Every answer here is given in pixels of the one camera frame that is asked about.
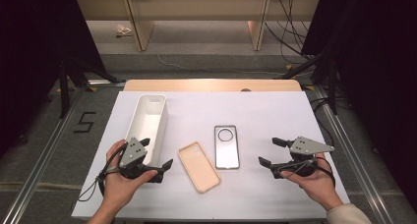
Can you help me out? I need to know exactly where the crumpled white paper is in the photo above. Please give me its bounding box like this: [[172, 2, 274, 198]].
[[115, 24, 133, 38]]

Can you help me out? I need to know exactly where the white floor cable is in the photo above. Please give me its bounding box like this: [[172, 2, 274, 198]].
[[156, 53, 287, 77]]

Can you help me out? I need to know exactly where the bundle of black cables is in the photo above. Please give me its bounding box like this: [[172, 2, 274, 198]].
[[265, 0, 317, 65]]

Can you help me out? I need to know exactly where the person's left hand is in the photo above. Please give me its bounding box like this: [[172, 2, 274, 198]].
[[102, 139, 158, 209]]

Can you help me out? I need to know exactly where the wooden shelf unit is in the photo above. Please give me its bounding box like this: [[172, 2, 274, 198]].
[[74, 0, 322, 52]]

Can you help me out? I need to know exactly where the beige phone case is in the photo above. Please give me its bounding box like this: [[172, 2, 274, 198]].
[[177, 140, 222, 195]]

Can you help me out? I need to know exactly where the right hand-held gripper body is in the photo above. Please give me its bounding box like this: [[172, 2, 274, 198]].
[[284, 136, 335, 178]]

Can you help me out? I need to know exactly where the left hand-held gripper cable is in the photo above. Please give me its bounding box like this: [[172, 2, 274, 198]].
[[77, 141, 129, 202]]

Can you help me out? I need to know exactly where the white table mat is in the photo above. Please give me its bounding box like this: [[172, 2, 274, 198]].
[[71, 90, 351, 220]]

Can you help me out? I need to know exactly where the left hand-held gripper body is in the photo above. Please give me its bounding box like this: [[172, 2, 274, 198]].
[[118, 137, 155, 180]]

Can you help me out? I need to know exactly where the right hand-held gripper cable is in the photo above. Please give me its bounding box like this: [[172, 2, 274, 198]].
[[314, 155, 336, 188]]

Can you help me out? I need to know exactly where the person's right hand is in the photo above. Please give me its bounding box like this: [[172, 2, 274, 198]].
[[280, 153, 344, 212]]

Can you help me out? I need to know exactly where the white plastic storage box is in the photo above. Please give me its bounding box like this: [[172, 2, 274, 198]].
[[124, 93, 169, 169]]

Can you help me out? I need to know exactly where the dark curtain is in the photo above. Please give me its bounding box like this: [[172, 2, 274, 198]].
[[300, 0, 417, 213], [0, 0, 106, 159]]

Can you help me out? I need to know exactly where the wooden table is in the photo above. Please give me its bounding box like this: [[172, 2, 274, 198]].
[[123, 79, 303, 92]]

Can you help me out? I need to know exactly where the hand-held gripper cable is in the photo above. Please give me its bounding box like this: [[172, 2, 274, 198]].
[[77, 141, 129, 202], [314, 155, 336, 188]]

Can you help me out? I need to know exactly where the aluminium floor rail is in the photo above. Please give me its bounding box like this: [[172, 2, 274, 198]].
[[314, 85, 394, 224], [0, 83, 91, 224]]

